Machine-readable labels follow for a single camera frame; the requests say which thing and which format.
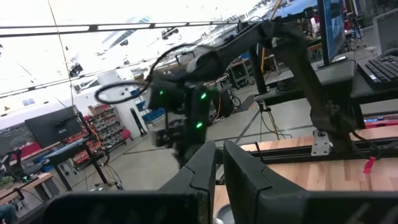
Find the blue and orange tin can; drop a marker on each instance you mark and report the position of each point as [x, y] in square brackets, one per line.
[225, 216]

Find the cardboard box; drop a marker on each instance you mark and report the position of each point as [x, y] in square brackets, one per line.
[99, 109]

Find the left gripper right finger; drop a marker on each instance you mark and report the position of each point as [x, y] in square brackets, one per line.
[270, 205]

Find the white power strip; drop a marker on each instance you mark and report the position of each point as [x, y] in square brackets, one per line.
[107, 186]

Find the black backlit keyboard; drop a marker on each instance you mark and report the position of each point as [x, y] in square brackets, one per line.
[382, 70]

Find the black aluminium table frame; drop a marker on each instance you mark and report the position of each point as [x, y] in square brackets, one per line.
[280, 154]

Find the grey operator workstation desk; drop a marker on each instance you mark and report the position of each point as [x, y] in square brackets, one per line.
[339, 73]

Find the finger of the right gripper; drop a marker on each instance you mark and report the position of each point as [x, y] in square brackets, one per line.
[192, 154]
[180, 154]

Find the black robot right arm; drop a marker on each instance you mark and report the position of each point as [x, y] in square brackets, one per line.
[298, 68]

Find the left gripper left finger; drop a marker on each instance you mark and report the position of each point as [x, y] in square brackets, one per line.
[180, 205]

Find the workstation computer monitor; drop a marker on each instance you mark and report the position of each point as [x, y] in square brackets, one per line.
[332, 28]

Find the red stool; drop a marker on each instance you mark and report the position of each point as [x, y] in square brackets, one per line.
[126, 133]

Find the small red tag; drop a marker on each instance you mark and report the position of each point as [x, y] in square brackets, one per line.
[369, 165]

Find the overhead LED light bar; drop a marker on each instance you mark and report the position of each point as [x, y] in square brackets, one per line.
[93, 28]

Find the metal rack red bins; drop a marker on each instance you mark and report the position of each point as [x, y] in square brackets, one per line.
[105, 127]

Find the large dark monitor screen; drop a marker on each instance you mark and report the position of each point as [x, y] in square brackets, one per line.
[53, 126]

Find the white building column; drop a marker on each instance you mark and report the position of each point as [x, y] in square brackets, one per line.
[126, 118]

